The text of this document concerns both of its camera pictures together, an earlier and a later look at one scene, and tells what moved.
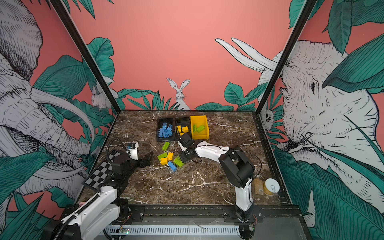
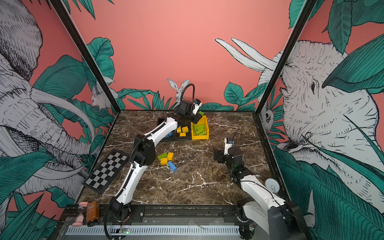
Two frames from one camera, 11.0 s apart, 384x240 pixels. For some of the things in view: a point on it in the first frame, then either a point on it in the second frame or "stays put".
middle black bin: x=183 y=121 stays put
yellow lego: x=170 y=156 stays put
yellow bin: x=200 y=130 stays put
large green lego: x=178 y=161 to x=200 y=127
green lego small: x=163 y=155 stays put
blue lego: x=172 y=166 stays put
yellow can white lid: x=271 y=186 stays put
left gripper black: x=143 y=164 to x=197 y=118
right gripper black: x=182 y=155 to x=218 y=155
